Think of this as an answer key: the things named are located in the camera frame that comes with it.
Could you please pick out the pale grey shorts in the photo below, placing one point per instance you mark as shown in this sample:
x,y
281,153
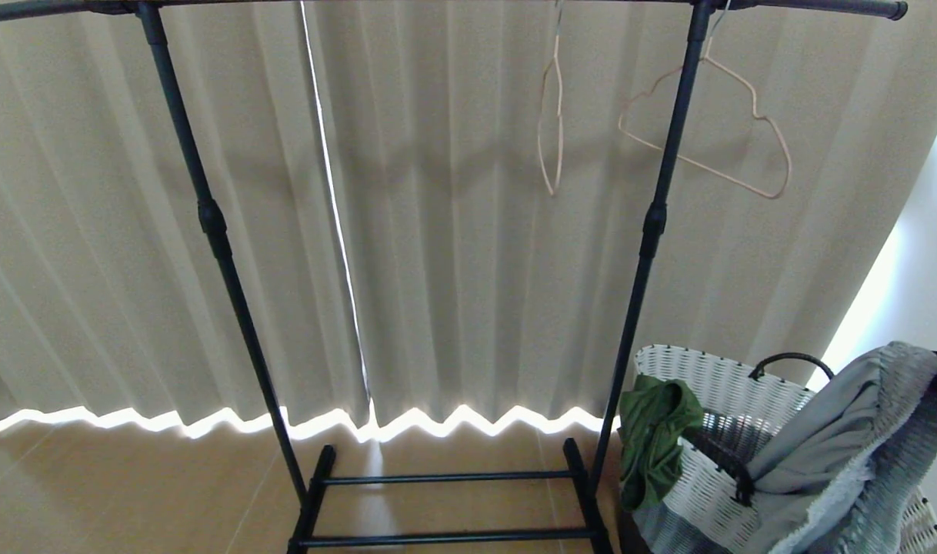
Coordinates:
x,y
822,446

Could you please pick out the black clothes rack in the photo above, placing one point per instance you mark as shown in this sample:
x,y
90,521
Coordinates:
x,y
211,219

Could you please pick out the white laundry basket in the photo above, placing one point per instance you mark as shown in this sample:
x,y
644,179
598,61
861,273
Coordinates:
x,y
707,377

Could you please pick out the beige curtain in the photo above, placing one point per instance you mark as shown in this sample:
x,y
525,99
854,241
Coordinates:
x,y
453,231

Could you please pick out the green garment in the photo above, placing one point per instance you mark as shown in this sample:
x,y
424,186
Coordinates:
x,y
653,446

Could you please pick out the pink clothes hanger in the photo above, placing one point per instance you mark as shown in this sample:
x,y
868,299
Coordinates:
x,y
561,123
715,171

